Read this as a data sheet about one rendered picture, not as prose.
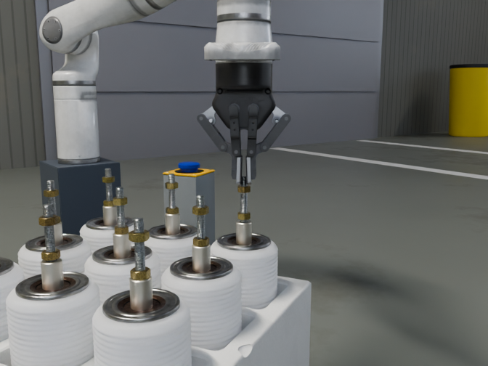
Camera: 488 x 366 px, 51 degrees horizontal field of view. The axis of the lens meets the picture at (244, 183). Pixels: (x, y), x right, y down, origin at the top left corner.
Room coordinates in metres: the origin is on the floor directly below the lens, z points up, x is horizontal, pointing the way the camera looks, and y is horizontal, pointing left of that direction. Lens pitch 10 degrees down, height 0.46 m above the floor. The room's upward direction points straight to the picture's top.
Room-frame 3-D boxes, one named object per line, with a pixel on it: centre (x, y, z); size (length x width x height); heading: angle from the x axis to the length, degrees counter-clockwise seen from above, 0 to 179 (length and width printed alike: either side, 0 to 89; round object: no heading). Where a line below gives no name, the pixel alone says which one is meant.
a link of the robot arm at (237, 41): (0.67, 0.00, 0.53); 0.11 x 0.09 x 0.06; 178
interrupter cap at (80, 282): (0.52, 0.21, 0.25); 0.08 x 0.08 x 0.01
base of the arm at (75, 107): (1.15, 0.38, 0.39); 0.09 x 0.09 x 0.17; 37
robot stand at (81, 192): (1.16, 0.38, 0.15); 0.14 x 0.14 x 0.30; 37
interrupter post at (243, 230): (0.69, 0.00, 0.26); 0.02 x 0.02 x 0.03
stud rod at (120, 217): (0.63, 0.16, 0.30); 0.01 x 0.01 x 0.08
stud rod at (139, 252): (0.47, 0.10, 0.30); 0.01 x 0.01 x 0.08
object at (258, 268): (0.69, 0.00, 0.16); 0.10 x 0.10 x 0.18
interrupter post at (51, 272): (0.52, 0.21, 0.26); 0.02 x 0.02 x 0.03
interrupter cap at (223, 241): (0.69, 0.00, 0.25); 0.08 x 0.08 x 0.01
